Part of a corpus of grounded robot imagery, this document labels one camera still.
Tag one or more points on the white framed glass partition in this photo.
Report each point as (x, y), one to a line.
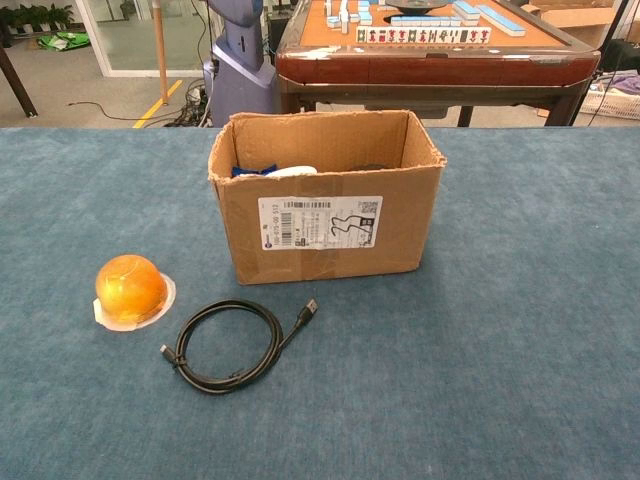
(97, 40)

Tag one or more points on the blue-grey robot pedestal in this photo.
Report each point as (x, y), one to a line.
(240, 75)

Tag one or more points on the dark table leg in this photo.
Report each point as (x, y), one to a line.
(17, 80)

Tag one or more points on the purple cloth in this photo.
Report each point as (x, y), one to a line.
(626, 83)

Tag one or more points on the white plastic basket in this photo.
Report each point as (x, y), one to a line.
(612, 104)

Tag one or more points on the green bag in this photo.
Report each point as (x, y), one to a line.
(62, 41)

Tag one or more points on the brown mahjong table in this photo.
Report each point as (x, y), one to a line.
(435, 67)

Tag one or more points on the black tripod stand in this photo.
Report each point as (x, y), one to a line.
(617, 20)

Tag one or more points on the blue snack packet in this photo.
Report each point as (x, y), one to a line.
(250, 170)

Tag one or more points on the teal blue table mat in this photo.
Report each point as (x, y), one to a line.
(475, 350)

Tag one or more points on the background cardboard box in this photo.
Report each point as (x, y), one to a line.
(575, 20)

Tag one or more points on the wooden pole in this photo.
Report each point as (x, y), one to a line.
(161, 50)

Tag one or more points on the white paper cup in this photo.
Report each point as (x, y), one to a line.
(295, 171)

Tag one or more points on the white mahjong tile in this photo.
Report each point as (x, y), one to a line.
(475, 35)
(402, 35)
(465, 35)
(454, 35)
(382, 35)
(423, 35)
(413, 35)
(434, 35)
(485, 35)
(392, 35)
(361, 35)
(444, 35)
(371, 35)

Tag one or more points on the open cardboard box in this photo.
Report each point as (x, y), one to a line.
(325, 230)

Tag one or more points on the green potted plant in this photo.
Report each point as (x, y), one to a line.
(60, 16)

